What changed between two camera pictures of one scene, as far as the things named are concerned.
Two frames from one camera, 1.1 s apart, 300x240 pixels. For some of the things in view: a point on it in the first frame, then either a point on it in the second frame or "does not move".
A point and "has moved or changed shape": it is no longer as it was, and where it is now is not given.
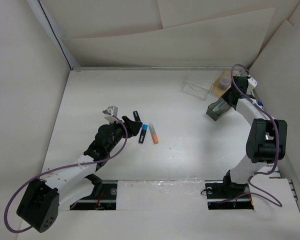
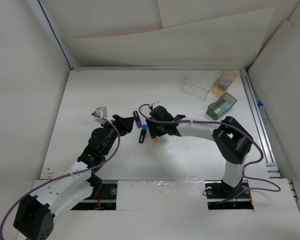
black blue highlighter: (144, 130) does not move
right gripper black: (226, 95) → (151, 125)
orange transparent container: (222, 83) does not move
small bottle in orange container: (225, 82) does not move
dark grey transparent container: (215, 110) does not move
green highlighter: (219, 107) has moved or changed shape
